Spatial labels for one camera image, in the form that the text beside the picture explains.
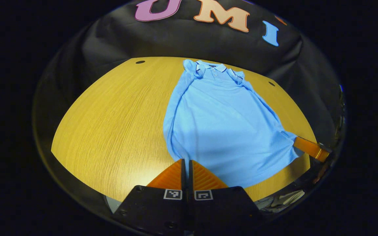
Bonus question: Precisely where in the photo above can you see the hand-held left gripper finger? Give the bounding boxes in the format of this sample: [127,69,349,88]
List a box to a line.
[188,160,265,236]
[112,159,187,236]

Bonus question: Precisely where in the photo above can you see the light blue T-shirt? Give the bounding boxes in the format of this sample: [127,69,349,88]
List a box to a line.
[163,59,305,189]

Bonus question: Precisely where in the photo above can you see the black backdrop cloth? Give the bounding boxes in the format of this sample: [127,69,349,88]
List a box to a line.
[33,0,344,149]

